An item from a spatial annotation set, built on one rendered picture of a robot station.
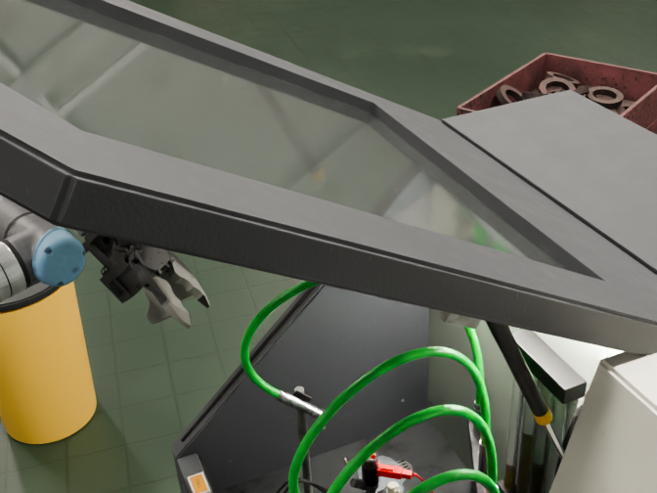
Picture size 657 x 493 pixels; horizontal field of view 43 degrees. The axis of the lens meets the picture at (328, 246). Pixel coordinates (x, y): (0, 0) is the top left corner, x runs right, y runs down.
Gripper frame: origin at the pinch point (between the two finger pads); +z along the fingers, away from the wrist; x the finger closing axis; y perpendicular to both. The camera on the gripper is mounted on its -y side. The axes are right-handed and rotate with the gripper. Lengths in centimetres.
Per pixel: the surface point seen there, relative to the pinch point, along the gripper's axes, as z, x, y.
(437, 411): 29.3, 17.9, -27.0
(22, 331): -26, -101, 117
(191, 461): 21.3, -11.7, 31.5
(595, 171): 26, -19, -57
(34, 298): -30, -102, 106
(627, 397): 32, 36, -52
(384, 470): 38.6, 1.7, -5.5
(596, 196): 27, -12, -56
